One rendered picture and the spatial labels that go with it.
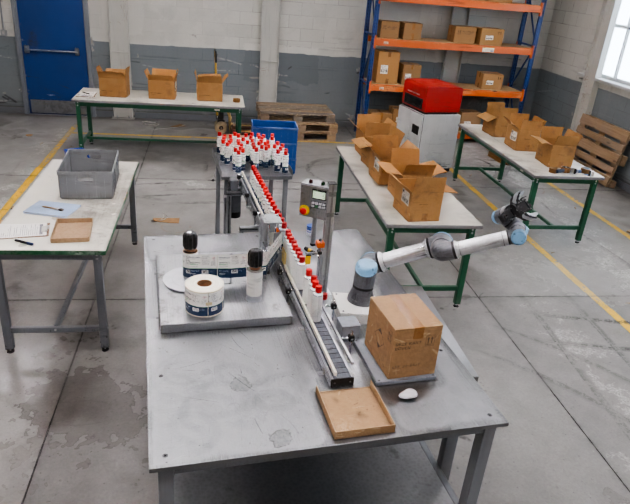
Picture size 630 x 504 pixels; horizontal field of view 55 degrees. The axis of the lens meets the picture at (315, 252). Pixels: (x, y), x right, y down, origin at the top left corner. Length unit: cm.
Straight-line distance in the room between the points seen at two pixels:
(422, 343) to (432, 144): 607
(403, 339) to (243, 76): 836
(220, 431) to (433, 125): 665
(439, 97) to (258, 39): 350
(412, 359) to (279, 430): 71
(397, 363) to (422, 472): 76
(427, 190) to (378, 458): 223
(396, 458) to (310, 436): 96
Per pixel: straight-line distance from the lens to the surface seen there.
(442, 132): 871
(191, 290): 310
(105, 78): 864
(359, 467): 333
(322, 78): 1083
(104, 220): 455
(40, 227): 449
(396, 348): 277
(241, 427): 257
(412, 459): 343
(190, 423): 259
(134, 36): 1068
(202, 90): 856
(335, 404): 270
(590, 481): 403
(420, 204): 482
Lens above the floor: 254
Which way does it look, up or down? 25 degrees down
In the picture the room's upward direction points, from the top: 5 degrees clockwise
